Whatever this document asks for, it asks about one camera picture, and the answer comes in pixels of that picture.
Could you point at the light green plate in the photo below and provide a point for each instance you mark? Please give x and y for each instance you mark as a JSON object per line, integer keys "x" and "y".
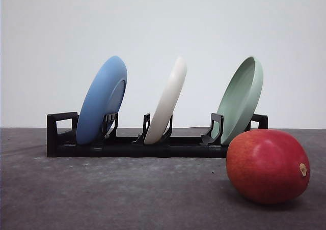
{"x": 240, "y": 99}

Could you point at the blue plate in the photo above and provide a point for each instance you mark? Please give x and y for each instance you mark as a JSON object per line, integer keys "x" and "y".
{"x": 104, "y": 95}

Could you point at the white plate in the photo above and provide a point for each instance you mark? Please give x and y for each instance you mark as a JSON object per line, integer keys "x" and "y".
{"x": 166, "y": 102}

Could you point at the black plastic dish rack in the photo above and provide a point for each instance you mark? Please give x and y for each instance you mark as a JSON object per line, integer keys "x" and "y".
{"x": 61, "y": 135}

